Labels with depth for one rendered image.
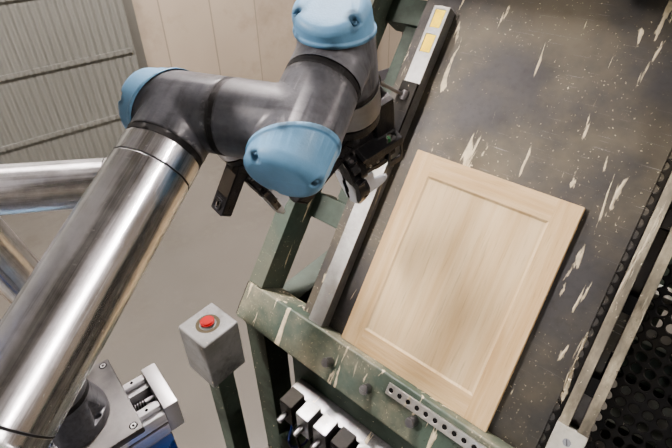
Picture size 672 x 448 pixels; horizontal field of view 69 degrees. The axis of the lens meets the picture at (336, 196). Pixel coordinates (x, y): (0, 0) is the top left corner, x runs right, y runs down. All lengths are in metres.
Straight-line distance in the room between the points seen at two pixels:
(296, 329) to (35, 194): 0.87
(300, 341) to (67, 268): 1.10
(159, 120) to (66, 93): 3.45
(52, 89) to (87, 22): 0.51
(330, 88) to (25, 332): 0.30
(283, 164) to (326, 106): 0.06
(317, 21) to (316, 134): 0.10
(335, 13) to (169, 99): 0.17
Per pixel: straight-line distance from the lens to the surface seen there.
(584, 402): 1.23
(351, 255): 1.38
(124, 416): 1.21
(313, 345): 1.44
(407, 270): 1.32
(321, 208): 1.53
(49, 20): 3.78
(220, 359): 1.48
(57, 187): 0.81
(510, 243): 1.24
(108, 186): 0.44
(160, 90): 0.48
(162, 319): 2.84
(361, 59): 0.47
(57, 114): 3.93
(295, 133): 0.40
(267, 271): 1.53
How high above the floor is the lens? 1.99
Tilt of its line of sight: 34 degrees down
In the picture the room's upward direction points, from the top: 1 degrees counter-clockwise
